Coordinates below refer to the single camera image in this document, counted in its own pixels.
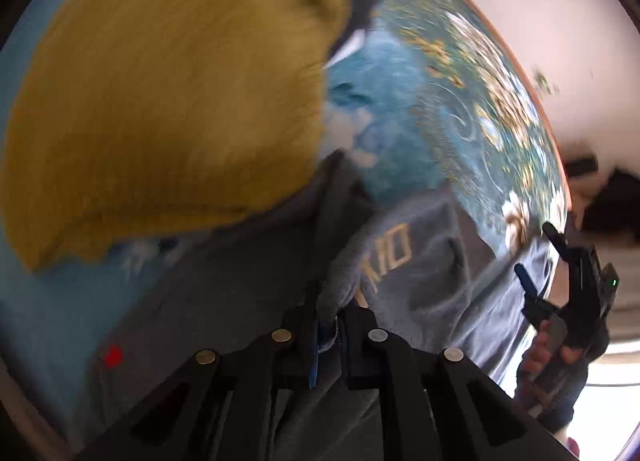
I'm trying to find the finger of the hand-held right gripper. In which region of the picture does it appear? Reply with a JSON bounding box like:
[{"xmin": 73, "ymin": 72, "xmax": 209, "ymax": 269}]
[
  {"xmin": 542, "ymin": 222, "xmax": 582, "ymax": 268},
  {"xmin": 513, "ymin": 263, "xmax": 547, "ymax": 313}
]

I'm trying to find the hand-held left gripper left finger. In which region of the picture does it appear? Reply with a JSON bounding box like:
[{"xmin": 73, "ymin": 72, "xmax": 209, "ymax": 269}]
[{"xmin": 75, "ymin": 306, "xmax": 323, "ymax": 461}]

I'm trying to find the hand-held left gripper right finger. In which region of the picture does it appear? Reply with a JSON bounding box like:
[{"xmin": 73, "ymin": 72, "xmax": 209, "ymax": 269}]
[{"xmin": 337, "ymin": 303, "xmax": 576, "ymax": 461}]

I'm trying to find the grey-blue sweatshirt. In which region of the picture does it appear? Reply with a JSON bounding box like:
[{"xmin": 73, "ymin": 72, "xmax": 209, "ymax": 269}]
[{"xmin": 85, "ymin": 151, "xmax": 557, "ymax": 461}]

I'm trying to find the person's right hand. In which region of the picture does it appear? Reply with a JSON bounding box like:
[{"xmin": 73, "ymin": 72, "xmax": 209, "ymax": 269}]
[{"xmin": 515, "ymin": 313, "xmax": 611, "ymax": 394}]

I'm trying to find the white bedding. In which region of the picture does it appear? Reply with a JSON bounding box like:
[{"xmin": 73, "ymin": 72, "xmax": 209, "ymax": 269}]
[{"xmin": 602, "ymin": 246, "xmax": 640, "ymax": 357}]

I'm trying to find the black clothing pile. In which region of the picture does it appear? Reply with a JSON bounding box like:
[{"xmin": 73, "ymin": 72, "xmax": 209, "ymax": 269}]
[{"xmin": 582, "ymin": 168, "xmax": 640, "ymax": 245}]

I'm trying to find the black box-shaped device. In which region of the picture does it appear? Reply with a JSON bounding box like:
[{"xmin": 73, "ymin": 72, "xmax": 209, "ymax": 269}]
[{"xmin": 567, "ymin": 154, "xmax": 599, "ymax": 176}]

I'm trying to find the teal floral blanket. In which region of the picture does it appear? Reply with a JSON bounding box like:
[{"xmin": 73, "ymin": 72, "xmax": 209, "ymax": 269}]
[{"xmin": 0, "ymin": 0, "xmax": 572, "ymax": 442}]

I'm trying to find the mustard yellow knit sweater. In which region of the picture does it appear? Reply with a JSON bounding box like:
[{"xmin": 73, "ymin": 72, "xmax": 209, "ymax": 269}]
[{"xmin": 0, "ymin": 0, "xmax": 352, "ymax": 274}]

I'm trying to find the wall socket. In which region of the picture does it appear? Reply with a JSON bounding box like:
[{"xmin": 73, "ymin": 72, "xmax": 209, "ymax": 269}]
[{"xmin": 532, "ymin": 68, "xmax": 562, "ymax": 95}]

